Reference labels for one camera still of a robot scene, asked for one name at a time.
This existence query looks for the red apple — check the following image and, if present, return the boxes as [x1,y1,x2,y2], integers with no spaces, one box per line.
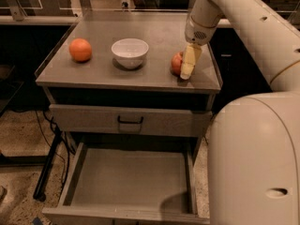
[171,52,183,76]

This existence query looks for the white ceramic bowl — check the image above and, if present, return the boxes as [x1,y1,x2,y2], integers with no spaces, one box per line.
[111,38,149,69]

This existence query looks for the closed grey upper drawer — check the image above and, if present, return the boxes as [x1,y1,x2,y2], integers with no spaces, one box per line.
[50,104,212,137]

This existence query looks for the black table leg frame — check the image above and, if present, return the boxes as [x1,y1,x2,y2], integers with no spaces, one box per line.
[33,129,61,202]

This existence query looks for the open grey middle drawer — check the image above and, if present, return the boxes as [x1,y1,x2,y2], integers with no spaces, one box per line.
[42,143,210,225]

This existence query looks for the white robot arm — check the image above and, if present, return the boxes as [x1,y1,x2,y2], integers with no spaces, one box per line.
[180,0,300,225]

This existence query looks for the white horizontal rail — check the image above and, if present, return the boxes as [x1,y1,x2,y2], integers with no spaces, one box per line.
[0,15,233,29]

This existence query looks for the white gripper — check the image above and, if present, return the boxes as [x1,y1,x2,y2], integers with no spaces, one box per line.
[180,16,217,80]

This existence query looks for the black drawer handle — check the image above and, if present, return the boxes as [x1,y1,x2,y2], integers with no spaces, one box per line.
[117,115,143,125]

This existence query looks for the grey drawer cabinet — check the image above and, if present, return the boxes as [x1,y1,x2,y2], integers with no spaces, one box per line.
[35,10,223,225]

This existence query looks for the orange fruit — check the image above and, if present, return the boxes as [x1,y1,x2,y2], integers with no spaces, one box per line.
[68,38,92,62]

